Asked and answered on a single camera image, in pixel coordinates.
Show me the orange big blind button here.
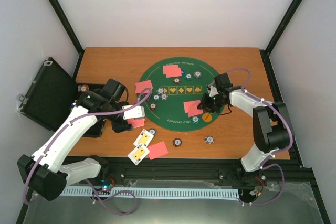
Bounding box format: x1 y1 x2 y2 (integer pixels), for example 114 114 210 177
202 113 213 123

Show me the red playing card deck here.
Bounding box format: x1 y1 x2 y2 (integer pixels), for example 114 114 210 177
127 119 145 129

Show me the two of clubs card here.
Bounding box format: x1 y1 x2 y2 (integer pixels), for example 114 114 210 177
133 129 154 147

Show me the teal 50 chip stack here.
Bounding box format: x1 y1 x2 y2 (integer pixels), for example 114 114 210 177
149 128 156 135

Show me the two of spades card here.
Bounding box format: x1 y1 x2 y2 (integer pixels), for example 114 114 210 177
128 144 150 165

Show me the blue 10 chip stack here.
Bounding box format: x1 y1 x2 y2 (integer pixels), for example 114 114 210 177
204 135 215 144

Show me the black triangular all-in marker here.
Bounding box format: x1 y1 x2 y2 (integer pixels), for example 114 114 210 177
144 93 153 101

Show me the brown 100 chip stack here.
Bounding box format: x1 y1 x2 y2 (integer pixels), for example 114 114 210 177
172 138 182 147

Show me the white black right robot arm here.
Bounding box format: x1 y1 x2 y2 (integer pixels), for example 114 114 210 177
197 72 295 181

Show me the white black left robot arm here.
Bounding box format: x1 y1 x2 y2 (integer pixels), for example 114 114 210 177
17 79 140 205

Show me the round green poker mat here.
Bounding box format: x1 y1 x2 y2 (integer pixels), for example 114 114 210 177
139 57 219 132

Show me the brown chip in case corner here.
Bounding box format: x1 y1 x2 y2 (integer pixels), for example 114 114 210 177
78 84 89 93

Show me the black poker chip case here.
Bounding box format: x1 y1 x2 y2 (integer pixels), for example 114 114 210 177
17 56 118 138

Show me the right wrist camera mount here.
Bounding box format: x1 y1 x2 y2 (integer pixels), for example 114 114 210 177
207 83 219 98

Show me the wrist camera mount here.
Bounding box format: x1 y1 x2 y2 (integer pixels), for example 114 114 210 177
122 105 145 120
207 83 219 98

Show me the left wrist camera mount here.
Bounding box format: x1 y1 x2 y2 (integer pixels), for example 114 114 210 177
122 105 145 120

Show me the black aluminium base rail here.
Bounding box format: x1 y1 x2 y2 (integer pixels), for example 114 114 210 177
70 155 313 189

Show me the light blue cable duct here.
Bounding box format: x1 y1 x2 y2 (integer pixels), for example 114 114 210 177
62 186 240 200

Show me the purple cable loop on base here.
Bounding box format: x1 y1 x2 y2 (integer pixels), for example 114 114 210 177
88 180 139 216

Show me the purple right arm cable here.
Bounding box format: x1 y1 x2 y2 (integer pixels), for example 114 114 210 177
225 67 294 206

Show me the black right frame post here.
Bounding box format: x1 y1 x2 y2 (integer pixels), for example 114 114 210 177
264 0 320 53

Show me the black frame post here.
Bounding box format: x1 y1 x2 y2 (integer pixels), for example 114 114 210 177
264 0 320 53
33 0 85 54

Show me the black left frame post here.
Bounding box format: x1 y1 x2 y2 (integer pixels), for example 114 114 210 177
33 0 85 54

